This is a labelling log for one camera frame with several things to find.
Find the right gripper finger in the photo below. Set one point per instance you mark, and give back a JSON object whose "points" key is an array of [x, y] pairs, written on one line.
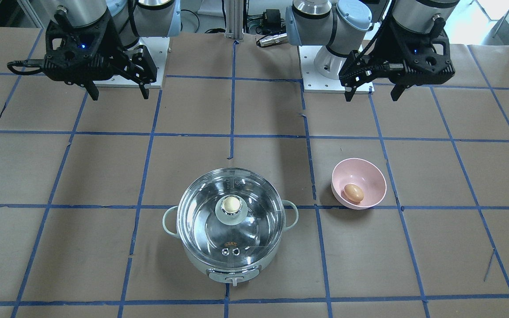
{"points": [[92, 90], [144, 89]]}

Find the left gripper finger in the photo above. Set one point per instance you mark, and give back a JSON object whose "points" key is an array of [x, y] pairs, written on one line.
{"points": [[397, 91], [349, 93]]}

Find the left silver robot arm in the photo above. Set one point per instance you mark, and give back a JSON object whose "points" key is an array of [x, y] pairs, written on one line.
{"points": [[341, 26]]}

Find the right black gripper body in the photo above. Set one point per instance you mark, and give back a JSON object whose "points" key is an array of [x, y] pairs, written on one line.
{"points": [[112, 45]]}

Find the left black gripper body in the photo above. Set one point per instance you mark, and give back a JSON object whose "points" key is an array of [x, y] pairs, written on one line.
{"points": [[379, 49]]}

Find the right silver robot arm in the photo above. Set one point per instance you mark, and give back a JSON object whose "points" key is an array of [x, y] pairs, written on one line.
{"points": [[133, 19]]}

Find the pale green steel pot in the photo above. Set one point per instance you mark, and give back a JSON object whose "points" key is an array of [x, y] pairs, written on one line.
{"points": [[230, 229]]}

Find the glass pot lid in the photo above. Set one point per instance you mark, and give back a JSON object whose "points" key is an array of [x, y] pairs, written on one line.
{"points": [[231, 216]]}

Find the silver cylindrical connector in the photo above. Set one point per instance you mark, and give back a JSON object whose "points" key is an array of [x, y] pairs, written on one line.
{"points": [[272, 40]]}

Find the pink plastic bowl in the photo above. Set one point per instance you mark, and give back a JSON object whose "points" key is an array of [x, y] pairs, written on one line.
{"points": [[362, 173]]}

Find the aluminium frame post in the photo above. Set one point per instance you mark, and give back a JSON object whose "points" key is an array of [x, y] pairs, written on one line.
{"points": [[234, 19]]}

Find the brown egg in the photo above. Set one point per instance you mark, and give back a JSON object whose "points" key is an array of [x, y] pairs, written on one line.
{"points": [[354, 193]]}

